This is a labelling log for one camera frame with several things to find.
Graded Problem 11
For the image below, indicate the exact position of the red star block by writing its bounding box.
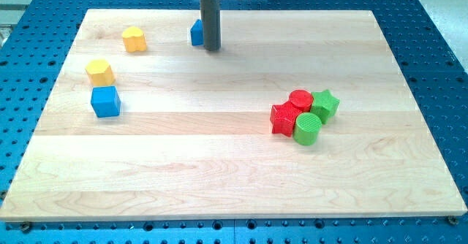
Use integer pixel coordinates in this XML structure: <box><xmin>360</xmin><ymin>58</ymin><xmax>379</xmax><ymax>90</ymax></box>
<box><xmin>270</xmin><ymin>102</ymin><xmax>302</xmax><ymax>137</ymax></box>

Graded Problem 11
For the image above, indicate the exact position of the green star block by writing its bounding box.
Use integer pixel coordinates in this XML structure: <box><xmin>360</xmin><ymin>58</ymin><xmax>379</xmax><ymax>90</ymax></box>
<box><xmin>310</xmin><ymin>89</ymin><xmax>340</xmax><ymax>124</ymax></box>

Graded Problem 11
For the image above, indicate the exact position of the wooden board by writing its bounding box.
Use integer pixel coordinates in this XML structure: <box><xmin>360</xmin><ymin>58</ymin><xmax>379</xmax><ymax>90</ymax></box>
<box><xmin>1</xmin><ymin>9</ymin><xmax>467</xmax><ymax>222</ymax></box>

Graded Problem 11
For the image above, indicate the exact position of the red cylinder block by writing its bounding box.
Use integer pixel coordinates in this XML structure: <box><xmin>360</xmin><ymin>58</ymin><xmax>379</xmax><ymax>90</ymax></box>
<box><xmin>288</xmin><ymin>89</ymin><xmax>314</xmax><ymax>113</ymax></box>

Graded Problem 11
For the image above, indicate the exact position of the green cylinder block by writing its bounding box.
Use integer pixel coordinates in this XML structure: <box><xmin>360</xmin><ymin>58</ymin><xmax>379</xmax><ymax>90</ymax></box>
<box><xmin>292</xmin><ymin>113</ymin><xmax>322</xmax><ymax>145</ymax></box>

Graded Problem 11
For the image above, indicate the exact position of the blue pentagon block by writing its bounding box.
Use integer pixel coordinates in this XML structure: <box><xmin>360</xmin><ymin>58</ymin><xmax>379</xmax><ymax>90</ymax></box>
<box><xmin>190</xmin><ymin>19</ymin><xmax>203</xmax><ymax>46</ymax></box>

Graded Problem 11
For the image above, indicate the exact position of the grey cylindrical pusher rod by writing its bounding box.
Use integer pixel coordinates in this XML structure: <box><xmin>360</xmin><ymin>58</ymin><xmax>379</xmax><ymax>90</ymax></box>
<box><xmin>200</xmin><ymin>0</ymin><xmax>221</xmax><ymax>52</ymax></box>

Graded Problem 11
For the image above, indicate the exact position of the yellow heart block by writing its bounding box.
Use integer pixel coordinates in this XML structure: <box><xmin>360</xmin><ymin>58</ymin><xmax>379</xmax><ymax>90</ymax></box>
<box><xmin>121</xmin><ymin>26</ymin><xmax>147</xmax><ymax>53</ymax></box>

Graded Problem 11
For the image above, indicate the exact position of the blue cube block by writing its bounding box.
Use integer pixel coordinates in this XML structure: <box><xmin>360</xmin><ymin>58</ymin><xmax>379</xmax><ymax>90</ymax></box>
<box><xmin>91</xmin><ymin>85</ymin><xmax>121</xmax><ymax>118</ymax></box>

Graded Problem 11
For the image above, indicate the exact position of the yellow hexagon block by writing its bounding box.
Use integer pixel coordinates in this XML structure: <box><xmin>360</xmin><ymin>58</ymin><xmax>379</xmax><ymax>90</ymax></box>
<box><xmin>85</xmin><ymin>59</ymin><xmax>116</xmax><ymax>87</ymax></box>

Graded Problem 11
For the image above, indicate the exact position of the left front board screw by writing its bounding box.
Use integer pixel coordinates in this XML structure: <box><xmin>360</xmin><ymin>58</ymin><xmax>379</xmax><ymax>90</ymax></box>
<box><xmin>18</xmin><ymin>221</ymin><xmax>31</xmax><ymax>233</ymax></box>

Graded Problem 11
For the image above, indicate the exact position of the board screw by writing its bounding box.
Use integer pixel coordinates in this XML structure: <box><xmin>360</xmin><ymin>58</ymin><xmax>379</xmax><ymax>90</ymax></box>
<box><xmin>18</xmin><ymin>221</ymin><xmax>31</xmax><ymax>233</ymax></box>
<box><xmin>446</xmin><ymin>216</ymin><xmax>458</xmax><ymax>226</ymax></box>

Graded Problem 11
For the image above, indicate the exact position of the right front board screw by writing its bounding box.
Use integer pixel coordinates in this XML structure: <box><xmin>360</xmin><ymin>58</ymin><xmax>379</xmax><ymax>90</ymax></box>
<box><xmin>446</xmin><ymin>216</ymin><xmax>458</xmax><ymax>226</ymax></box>

